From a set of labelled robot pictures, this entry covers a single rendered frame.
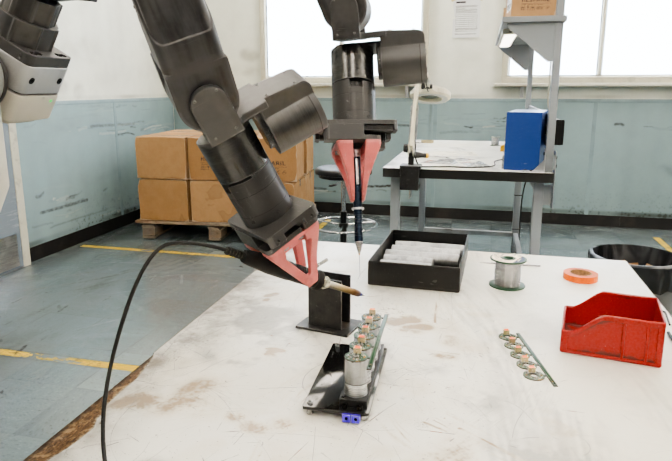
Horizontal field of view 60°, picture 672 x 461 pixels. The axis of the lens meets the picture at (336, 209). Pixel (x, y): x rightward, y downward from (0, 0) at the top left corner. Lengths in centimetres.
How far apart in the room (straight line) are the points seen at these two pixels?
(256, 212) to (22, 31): 47
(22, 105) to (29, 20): 12
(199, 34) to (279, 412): 39
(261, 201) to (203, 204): 370
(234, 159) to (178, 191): 376
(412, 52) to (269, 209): 29
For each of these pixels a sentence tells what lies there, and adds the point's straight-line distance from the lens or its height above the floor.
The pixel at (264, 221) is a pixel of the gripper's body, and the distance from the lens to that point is 61.
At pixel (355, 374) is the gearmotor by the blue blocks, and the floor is 80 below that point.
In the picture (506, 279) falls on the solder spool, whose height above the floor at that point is 77.
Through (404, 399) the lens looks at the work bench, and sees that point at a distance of 70.
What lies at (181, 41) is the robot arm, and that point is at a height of 113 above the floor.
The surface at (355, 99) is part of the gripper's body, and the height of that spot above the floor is 108.
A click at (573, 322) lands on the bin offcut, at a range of 94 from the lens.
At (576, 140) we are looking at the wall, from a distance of 500.
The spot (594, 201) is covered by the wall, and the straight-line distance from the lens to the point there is 509.
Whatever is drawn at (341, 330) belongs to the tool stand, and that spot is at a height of 75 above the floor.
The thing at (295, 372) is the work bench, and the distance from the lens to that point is 75.
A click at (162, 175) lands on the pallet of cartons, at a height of 47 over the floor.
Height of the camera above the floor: 109
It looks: 12 degrees down
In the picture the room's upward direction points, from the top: straight up
